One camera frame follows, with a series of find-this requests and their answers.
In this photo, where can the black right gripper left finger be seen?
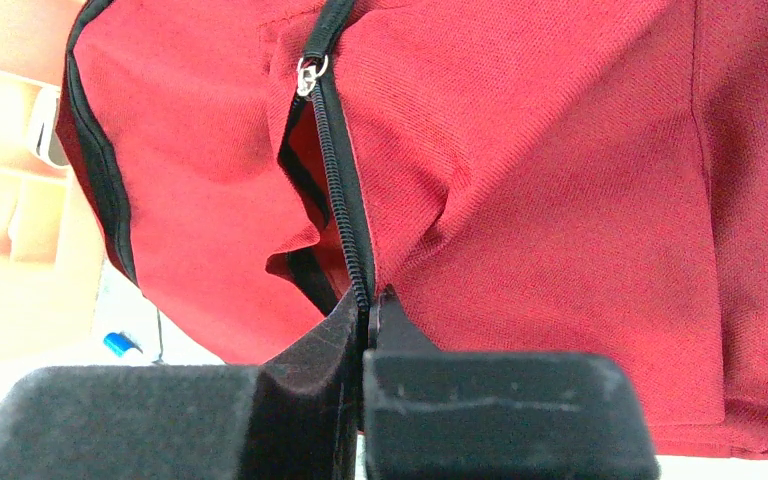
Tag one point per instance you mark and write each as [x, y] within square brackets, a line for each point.
[294, 417]

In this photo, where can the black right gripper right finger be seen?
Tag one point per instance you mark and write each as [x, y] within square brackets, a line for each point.
[430, 414]

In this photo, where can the blue white marker pen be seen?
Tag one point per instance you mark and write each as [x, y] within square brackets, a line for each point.
[124, 349]

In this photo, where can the red student backpack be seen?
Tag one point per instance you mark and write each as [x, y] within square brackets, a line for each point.
[527, 175]

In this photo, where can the orange plastic desk organizer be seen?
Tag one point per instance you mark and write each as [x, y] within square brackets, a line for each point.
[51, 253]

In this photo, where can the white stapler in organizer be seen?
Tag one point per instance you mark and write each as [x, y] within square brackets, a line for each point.
[40, 138]

